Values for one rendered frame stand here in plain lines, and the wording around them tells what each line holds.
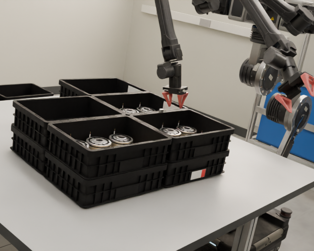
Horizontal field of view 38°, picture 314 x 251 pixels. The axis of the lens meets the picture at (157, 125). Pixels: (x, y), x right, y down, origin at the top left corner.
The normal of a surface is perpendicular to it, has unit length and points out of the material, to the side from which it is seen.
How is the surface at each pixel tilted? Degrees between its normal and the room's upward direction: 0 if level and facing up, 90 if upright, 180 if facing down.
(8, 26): 90
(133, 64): 90
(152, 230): 0
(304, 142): 90
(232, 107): 90
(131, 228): 0
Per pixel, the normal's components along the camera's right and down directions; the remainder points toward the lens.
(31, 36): 0.73, 0.32
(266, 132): -0.67, 0.12
